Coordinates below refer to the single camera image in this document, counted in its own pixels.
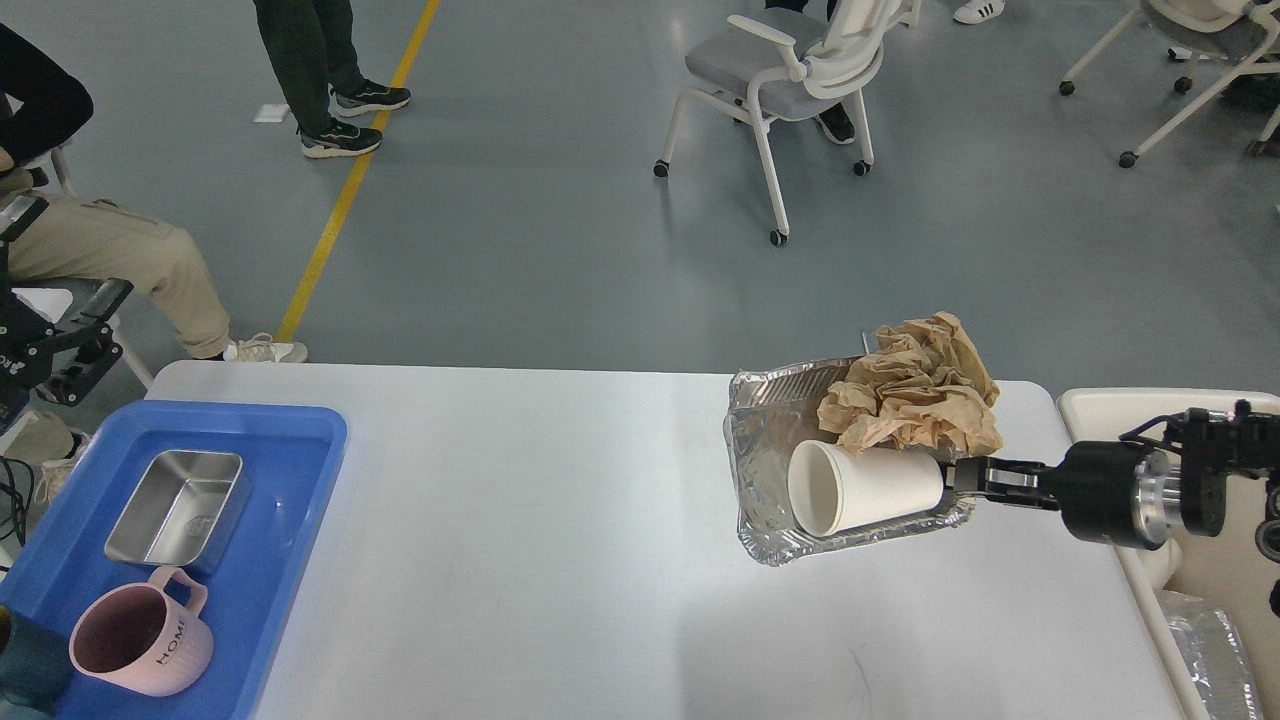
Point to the blue plastic tray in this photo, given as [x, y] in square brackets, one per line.
[291, 455]

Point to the brown paper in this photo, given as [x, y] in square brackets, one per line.
[924, 387]

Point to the person in beige trousers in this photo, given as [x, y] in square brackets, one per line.
[97, 240]

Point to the white office chair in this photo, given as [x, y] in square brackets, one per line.
[782, 65]

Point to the white side table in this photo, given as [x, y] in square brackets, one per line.
[32, 312]

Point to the aluminium foil tray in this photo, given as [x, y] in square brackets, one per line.
[769, 413]

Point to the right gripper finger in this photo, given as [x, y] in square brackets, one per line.
[999, 480]

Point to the person with white sneakers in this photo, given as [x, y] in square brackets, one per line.
[975, 12]

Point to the white paper cup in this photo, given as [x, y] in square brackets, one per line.
[832, 489]

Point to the pink mug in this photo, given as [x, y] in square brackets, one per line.
[147, 637]

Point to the beige plastic bin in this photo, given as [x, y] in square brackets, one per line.
[1226, 570]

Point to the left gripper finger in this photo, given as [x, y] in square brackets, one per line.
[93, 301]
[69, 364]

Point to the dark teal object corner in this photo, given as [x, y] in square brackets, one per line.
[35, 667]

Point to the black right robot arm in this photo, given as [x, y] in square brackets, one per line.
[1208, 447]

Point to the steel rectangular container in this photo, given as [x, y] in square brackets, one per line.
[183, 511]

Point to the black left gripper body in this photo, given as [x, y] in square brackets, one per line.
[23, 367]

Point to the person in dark trousers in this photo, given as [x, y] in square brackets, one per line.
[310, 49]

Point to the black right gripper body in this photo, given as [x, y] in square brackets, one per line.
[1120, 493]

